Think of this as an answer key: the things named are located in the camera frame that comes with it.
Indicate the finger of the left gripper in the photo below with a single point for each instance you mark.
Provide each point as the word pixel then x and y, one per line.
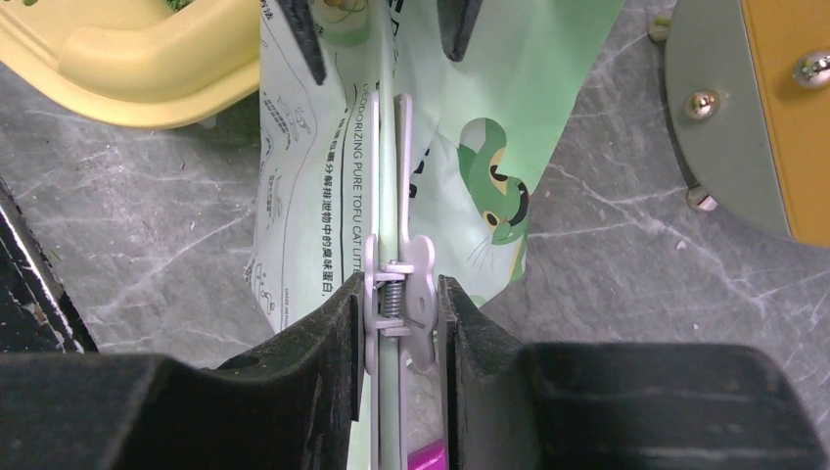
pixel 456 22
pixel 298 16

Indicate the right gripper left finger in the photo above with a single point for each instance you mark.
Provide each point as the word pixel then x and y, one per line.
pixel 287 403

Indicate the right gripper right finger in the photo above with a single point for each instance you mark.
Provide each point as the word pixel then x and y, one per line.
pixel 508 404

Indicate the magenta plastic scoop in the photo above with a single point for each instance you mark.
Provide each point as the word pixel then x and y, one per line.
pixel 428 457

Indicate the green cat litter bag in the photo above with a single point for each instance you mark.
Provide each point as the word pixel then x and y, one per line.
pixel 483 131

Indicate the yellow litter box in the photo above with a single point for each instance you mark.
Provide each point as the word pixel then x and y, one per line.
pixel 138 64

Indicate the round cream drawer cabinet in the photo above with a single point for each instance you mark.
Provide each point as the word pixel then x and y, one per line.
pixel 747 86

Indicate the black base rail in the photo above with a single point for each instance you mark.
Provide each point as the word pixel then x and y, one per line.
pixel 37 314

